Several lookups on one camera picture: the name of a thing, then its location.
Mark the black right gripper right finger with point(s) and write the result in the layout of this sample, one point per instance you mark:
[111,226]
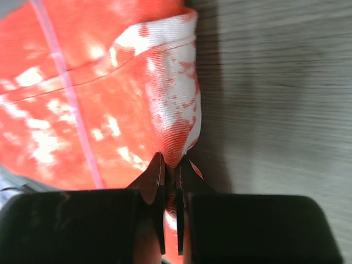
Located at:
[187,181]

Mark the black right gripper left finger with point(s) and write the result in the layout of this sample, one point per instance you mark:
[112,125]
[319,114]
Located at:
[149,235]

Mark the orange tie-dye trousers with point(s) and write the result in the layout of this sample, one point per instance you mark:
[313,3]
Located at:
[132,65]

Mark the blue wire hanger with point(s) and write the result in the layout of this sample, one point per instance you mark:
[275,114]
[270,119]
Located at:
[57,54]

